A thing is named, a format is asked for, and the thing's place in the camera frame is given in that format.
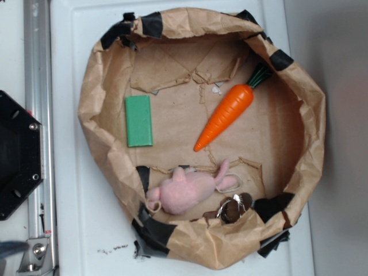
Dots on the orange toy carrot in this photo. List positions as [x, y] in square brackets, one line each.
[235, 102]

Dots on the brown paper bag bin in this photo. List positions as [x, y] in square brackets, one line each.
[276, 147]

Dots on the green rectangular block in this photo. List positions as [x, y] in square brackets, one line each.
[138, 121]

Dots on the pink felt bunny toy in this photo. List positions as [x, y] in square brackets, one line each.
[188, 187]

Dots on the silver metal keys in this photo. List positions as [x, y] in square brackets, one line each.
[231, 209]

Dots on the white tray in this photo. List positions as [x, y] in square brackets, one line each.
[94, 235]

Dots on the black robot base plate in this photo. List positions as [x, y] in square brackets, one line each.
[21, 170]

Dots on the aluminium extrusion rail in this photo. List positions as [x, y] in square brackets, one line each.
[38, 100]

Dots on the metal corner bracket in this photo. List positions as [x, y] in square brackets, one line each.
[37, 259]

